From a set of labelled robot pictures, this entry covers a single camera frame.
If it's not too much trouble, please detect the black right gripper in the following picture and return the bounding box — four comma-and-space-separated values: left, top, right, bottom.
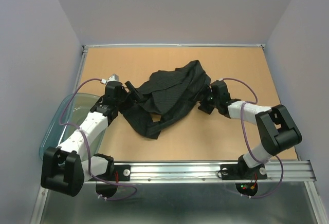
187, 83, 219, 114

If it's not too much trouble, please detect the black pinstriped long sleeve shirt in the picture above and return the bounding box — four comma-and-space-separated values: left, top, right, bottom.
120, 60, 210, 139

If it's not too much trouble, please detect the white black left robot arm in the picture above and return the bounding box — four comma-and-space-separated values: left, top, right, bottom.
41, 74, 129, 201

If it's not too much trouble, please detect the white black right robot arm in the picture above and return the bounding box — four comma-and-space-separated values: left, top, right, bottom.
195, 79, 302, 178

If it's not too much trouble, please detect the clear teal plastic bin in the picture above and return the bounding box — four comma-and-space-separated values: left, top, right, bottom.
39, 93, 99, 159

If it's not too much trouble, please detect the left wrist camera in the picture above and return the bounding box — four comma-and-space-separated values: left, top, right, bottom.
101, 74, 119, 84

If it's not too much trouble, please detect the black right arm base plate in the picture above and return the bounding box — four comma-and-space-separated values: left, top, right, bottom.
217, 163, 267, 180

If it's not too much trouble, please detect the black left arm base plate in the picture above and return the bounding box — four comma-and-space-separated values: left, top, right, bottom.
97, 164, 131, 182

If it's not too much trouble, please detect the aluminium front mounting rail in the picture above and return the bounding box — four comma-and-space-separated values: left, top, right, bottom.
114, 160, 316, 184

